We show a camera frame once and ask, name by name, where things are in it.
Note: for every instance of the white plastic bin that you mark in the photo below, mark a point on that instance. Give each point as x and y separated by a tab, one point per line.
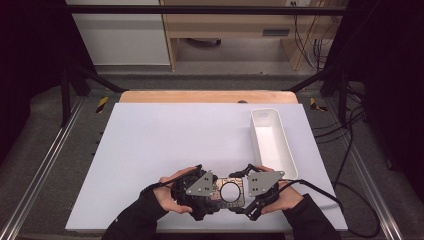
271	143

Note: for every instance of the frame with round hole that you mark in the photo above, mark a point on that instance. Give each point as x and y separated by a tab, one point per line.
237	200

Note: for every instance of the yellow black tape marker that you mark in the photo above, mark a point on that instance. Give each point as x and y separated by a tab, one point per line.
102	104
315	105

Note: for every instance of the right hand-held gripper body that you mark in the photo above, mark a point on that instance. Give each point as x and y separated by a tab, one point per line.
263	183

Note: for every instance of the white table sheet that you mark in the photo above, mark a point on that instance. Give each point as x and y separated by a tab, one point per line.
150	150

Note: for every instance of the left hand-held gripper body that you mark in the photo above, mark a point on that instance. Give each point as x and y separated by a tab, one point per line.
200	185

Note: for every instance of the person's right hand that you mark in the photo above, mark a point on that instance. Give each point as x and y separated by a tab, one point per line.
286	198

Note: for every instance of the black curtain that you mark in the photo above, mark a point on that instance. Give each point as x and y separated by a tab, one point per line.
393	83
30	66

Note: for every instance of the aluminium floor rail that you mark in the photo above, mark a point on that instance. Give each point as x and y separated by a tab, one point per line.
373	186
40	173

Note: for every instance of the black frame post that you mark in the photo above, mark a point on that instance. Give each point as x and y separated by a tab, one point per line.
66	96
342	96

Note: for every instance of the white cabinet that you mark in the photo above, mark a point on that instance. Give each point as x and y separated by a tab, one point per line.
120	36

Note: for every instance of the wooden desk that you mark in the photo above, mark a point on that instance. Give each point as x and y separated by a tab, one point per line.
230	25

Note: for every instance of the person's left hand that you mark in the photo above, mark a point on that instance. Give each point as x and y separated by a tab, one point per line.
165	196

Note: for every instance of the wooden table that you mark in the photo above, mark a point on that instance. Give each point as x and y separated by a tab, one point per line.
200	96

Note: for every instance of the black horizontal frame bar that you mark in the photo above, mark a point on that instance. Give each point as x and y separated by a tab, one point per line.
200	10

